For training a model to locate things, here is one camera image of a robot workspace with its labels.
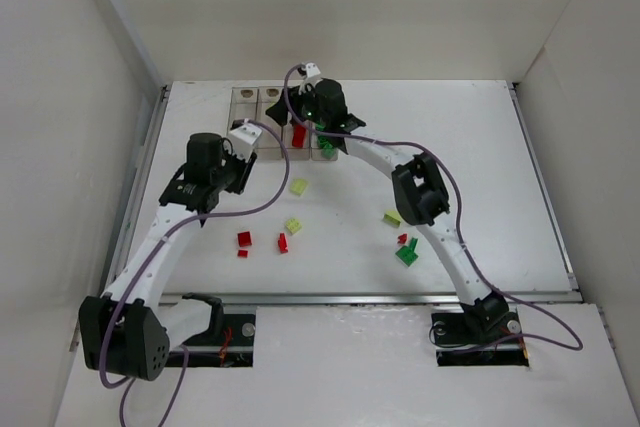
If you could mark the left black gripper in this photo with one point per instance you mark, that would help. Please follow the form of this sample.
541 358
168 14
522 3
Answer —
245 170

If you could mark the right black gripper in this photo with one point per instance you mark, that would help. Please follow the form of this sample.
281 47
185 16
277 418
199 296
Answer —
279 112

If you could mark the red round lego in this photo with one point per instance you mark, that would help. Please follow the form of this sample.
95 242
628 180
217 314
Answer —
299 136

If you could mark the green lego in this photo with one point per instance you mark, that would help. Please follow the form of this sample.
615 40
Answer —
321 142
329 152

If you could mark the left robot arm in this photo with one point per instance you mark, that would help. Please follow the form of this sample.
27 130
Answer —
123 330

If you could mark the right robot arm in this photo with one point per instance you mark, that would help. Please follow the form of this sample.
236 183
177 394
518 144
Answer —
420 193

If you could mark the red square lego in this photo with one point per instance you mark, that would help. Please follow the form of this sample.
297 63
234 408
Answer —
244 239

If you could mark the yellow lego upper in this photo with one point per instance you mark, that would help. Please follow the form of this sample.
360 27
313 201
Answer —
298 186

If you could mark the yellow lego lower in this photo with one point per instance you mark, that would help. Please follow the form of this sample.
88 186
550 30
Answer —
293 225

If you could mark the red tall lego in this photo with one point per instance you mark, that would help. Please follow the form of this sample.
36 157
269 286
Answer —
282 243

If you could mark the yellow sloped lego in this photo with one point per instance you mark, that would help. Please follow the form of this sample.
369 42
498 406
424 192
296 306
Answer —
392 218

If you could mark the green lego plate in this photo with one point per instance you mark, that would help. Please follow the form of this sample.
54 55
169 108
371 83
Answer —
406 254

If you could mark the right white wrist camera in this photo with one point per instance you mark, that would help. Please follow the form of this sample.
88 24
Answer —
310 74

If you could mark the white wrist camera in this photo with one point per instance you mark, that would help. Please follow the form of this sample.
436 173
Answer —
244 137
310 74

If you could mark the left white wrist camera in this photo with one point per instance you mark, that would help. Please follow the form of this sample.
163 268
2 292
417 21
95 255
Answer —
244 137

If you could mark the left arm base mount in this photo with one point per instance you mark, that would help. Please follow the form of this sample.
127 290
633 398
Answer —
214 339

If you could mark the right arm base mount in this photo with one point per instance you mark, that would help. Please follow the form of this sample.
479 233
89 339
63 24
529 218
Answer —
457 345

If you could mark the aluminium rail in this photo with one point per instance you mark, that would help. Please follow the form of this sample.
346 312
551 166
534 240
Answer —
350 299

